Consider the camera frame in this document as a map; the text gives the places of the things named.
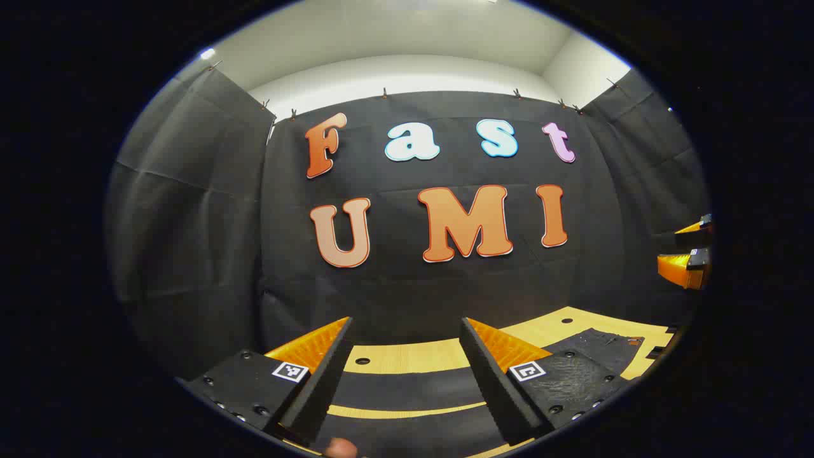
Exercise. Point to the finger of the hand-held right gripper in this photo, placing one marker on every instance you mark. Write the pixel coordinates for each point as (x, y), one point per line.
(677, 267)
(693, 236)

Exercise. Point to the dark blue jeans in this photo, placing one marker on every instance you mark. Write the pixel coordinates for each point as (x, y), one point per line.
(407, 388)

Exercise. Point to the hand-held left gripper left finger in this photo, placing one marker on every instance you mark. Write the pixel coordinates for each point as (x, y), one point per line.
(324, 381)

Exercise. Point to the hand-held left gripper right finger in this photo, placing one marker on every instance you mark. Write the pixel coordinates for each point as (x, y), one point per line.
(486, 381)

